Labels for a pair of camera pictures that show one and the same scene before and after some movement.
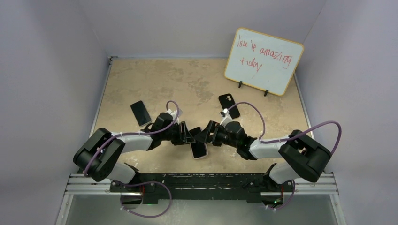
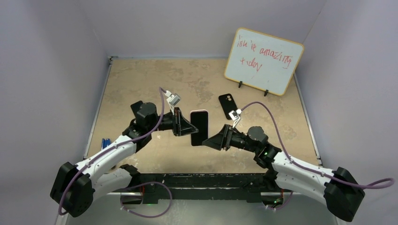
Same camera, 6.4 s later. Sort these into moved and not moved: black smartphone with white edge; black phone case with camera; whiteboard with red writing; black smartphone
Moved: black smartphone with white edge; black smartphone
Not moved: whiteboard with red writing; black phone case with camera
